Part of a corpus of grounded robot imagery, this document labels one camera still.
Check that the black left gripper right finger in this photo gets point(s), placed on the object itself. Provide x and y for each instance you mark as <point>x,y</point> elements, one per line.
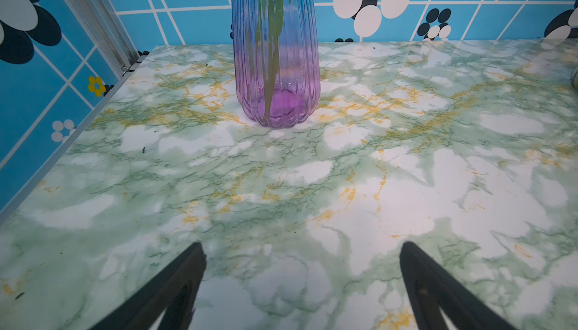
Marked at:
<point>434,294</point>

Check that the left aluminium corner post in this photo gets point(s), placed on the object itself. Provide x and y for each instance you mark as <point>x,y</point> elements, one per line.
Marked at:
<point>103,26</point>

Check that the blue purple ribbed glass vase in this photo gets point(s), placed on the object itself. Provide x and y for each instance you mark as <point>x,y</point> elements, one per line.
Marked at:
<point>298,84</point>

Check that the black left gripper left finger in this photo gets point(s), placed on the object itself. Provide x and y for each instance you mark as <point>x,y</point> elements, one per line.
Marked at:
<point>168,297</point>

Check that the clear glass vase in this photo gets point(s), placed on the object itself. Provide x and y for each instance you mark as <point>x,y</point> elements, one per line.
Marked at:
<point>574,79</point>

